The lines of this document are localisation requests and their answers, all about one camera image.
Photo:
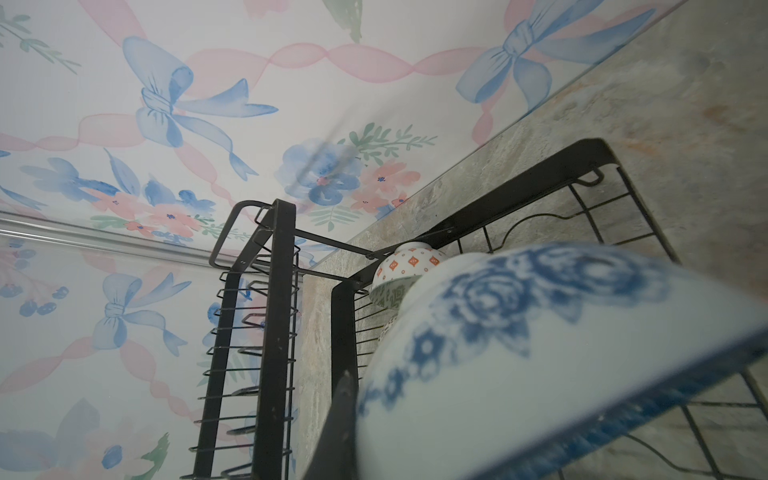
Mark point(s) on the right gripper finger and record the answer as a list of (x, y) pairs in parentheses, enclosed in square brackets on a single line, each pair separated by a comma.
[(335, 454)]

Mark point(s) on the blue floral bowl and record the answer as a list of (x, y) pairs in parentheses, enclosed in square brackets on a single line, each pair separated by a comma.
[(514, 364)]

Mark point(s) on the green geometric pattern bowl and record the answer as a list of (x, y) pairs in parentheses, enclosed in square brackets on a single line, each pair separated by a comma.
[(398, 272)]

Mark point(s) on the left aluminium corner post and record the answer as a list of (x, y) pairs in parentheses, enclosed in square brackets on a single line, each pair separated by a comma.
[(56, 233)]

